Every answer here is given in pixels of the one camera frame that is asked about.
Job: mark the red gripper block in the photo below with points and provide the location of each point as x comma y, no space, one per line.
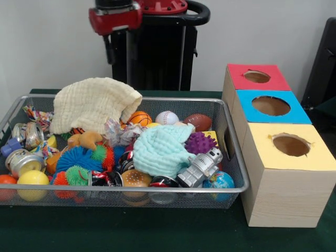
115,19

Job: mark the cream waffle cloth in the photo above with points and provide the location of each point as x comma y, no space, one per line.
89,105

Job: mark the mint green waffle cloth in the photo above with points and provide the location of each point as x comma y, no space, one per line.
157,149

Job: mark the wooden box three holes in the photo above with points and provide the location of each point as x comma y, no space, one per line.
283,199

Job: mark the small orange basketball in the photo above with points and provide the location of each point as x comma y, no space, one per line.
140,118

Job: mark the small white baseball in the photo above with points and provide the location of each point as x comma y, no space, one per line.
167,117

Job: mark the small brown football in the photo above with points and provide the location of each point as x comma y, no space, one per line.
198,122

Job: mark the blue spiky rubber ball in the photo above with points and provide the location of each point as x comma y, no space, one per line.
76,158

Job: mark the purple spiky ball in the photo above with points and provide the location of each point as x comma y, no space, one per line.
200,143

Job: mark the silver toy robot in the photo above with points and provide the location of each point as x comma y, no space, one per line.
200,165

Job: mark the smooth yellow ball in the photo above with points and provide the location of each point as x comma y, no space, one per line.
32,178

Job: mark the blue globe ball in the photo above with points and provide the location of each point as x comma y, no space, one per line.
219,183

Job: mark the dark green table cloth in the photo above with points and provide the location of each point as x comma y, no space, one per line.
157,231

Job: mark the black office chair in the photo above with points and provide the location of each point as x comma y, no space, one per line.
325,65

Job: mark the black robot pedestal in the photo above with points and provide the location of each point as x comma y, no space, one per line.
162,57

